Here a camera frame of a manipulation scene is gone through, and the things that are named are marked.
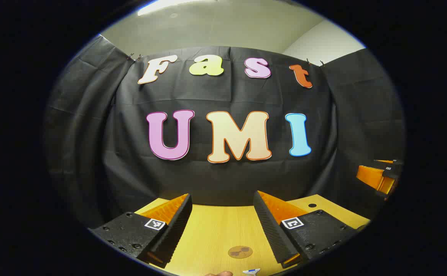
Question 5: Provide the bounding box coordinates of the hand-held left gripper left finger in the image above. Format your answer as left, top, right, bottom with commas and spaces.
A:
89, 193, 193, 269

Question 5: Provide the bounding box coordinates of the wooden desktop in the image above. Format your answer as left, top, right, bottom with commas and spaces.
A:
135, 194, 370, 276

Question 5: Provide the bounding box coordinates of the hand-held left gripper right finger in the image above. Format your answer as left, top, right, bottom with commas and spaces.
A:
253, 190, 362, 269

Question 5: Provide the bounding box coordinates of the black backdrop cloth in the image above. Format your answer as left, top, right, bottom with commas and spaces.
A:
44, 34, 406, 230

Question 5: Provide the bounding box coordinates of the round brown coaster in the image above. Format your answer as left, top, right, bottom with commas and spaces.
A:
228, 245, 253, 259

